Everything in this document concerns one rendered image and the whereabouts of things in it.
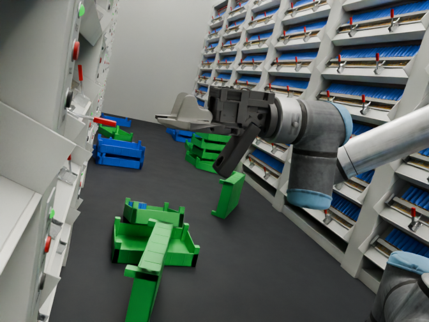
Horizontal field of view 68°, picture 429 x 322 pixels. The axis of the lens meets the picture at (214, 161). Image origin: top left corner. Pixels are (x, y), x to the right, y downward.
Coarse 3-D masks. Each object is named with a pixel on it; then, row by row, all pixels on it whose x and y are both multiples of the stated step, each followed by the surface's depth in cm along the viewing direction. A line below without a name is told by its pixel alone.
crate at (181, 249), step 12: (120, 228) 127; (132, 228) 129; (144, 228) 130; (180, 228) 135; (120, 240) 109; (132, 240) 126; (144, 240) 128; (180, 240) 136; (120, 252) 109; (132, 252) 110; (168, 252) 114; (180, 252) 116; (192, 252) 119; (168, 264) 116; (180, 264) 117; (192, 264) 119
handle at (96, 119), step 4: (72, 108) 50; (72, 112) 50; (80, 116) 51; (84, 116) 51; (88, 116) 51; (92, 120) 51; (96, 120) 51; (100, 120) 51; (104, 120) 52; (108, 120) 52; (104, 124) 52; (108, 124) 52; (112, 124) 52
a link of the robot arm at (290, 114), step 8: (280, 96) 62; (280, 104) 59; (288, 104) 59; (296, 104) 60; (280, 112) 58; (288, 112) 58; (296, 112) 59; (280, 120) 58; (288, 120) 58; (296, 120) 59; (280, 128) 58; (288, 128) 59; (296, 128) 60; (272, 136) 61; (280, 136) 60; (288, 136) 60; (296, 136) 60
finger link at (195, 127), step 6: (192, 126) 54; (198, 126) 54; (204, 126) 54; (210, 126) 54; (216, 126) 54; (222, 126) 55; (204, 132) 54; (210, 132) 54; (216, 132) 54; (222, 132) 55; (228, 132) 55
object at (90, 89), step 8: (72, 80) 86; (88, 80) 88; (72, 88) 86; (80, 88) 88; (88, 88) 89; (96, 88) 90; (88, 96) 89; (72, 104) 69; (88, 104) 83; (80, 112) 67; (72, 120) 34; (80, 120) 60; (72, 128) 34; (80, 128) 35; (64, 136) 34; (72, 136) 35
